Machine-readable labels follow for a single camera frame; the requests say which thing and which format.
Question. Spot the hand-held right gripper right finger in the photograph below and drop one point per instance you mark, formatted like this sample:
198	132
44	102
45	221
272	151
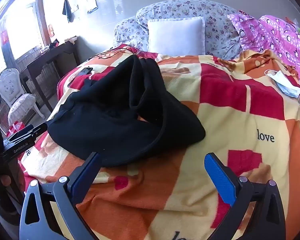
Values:
220	177

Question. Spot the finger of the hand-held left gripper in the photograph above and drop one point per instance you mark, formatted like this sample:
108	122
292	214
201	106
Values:
41	128

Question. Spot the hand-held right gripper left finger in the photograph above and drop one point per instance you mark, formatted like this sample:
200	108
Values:
86	177

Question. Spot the black pants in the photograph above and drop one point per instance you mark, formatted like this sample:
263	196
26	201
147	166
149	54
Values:
115	120

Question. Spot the person's left hand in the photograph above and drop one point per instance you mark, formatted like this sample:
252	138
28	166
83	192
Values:
6	180

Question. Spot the red bag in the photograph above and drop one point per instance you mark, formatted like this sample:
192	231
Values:
16	126

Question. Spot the red orange printed blanket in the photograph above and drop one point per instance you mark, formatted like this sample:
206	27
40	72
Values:
240	142

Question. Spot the white ornate chair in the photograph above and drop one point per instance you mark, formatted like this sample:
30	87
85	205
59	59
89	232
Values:
7	85

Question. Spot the dark wooden desk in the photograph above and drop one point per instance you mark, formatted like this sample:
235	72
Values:
47	57

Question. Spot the black smartphone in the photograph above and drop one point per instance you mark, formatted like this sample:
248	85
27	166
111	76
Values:
86	71

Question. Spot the window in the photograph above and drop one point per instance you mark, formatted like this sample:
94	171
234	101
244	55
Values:
22	25

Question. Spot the blue face mask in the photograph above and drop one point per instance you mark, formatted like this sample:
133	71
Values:
285	83

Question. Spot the dark hanging cloth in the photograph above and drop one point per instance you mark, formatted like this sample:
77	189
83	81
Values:
68	11

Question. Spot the white pillow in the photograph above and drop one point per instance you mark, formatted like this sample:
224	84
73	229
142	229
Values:
176	36

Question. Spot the pink penguin print quilt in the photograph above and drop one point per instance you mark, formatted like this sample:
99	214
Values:
277	37

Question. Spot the floral patterned pillows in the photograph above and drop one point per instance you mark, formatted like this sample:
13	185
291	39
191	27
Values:
215	25

